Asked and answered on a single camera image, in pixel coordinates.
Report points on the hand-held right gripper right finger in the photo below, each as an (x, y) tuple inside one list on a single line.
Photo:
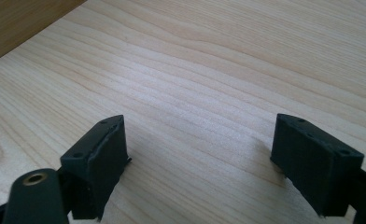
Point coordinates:
[(315, 168)]

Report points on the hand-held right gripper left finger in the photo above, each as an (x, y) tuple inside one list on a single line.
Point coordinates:
[(105, 161)]

